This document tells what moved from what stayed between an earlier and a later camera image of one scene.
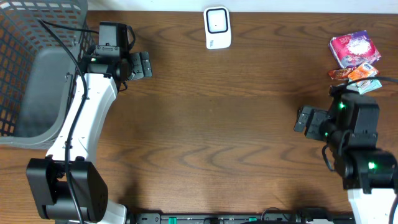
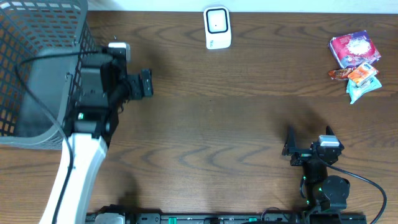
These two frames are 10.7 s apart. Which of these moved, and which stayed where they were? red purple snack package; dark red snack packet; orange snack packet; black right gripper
Moved: black right gripper
Stayed: orange snack packet; dark red snack packet; red purple snack package
